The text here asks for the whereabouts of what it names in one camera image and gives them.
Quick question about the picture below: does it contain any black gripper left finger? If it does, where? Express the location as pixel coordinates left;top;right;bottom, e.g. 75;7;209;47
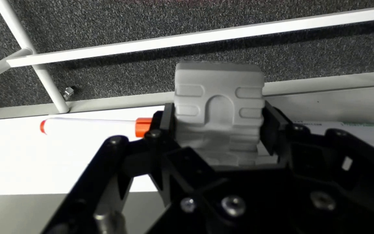
41;104;215;234

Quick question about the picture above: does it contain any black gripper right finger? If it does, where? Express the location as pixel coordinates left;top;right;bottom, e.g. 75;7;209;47
259;104;374;234

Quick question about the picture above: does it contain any grey whiteboard eraser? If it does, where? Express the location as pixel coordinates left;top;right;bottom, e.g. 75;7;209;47
174;63;265;167

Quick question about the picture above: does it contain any orange capped marker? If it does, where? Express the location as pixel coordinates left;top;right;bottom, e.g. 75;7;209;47
39;117;152;138

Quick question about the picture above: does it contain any whiteboard marker tray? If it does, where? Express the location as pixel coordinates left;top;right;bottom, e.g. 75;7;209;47
0;73;374;234

